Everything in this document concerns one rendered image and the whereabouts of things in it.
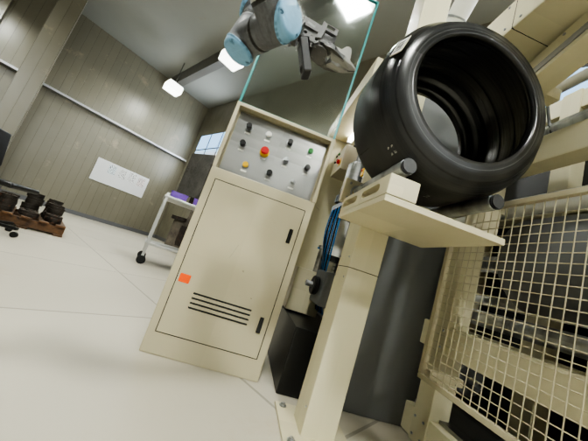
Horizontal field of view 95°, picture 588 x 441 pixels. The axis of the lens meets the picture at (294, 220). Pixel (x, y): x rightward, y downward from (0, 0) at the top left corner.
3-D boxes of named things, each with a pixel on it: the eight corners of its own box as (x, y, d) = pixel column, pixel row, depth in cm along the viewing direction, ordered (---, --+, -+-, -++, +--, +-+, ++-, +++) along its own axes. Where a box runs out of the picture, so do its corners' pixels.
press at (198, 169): (213, 264, 668) (248, 168, 712) (168, 253, 584) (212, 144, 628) (188, 254, 755) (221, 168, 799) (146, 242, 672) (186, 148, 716)
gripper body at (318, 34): (341, 30, 81) (305, 9, 80) (330, 52, 79) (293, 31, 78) (333, 49, 88) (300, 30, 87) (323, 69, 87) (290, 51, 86)
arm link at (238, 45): (239, 31, 69) (260, -1, 72) (214, 45, 76) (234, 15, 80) (262, 63, 75) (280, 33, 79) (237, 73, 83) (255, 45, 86)
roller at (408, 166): (349, 195, 105) (354, 185, 106) (360, 201, 105) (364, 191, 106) (399, 168, 71) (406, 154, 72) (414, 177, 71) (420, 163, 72)
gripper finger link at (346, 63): (364, 52, 82) (338, 36, 81) (357, 67, 81) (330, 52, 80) (360, 59, 85) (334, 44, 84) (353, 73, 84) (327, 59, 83)
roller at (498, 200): (413, 219, 108) (417, 209, 109) (422, 225, 109) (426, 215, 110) (489, 204, 74) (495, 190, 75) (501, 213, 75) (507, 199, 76)
